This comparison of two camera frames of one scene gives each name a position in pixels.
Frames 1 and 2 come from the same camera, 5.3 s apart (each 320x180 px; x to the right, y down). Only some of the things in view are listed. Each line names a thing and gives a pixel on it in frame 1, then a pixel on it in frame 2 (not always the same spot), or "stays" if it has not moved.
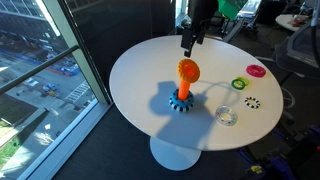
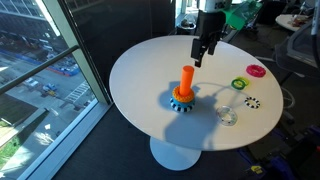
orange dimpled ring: (189, 70) -> (180, 98)
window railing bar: (40, 67) stays
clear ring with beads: (226, 116) stays
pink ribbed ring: (256, 70) stays
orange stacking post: (183, 89) stays
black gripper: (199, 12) -> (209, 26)
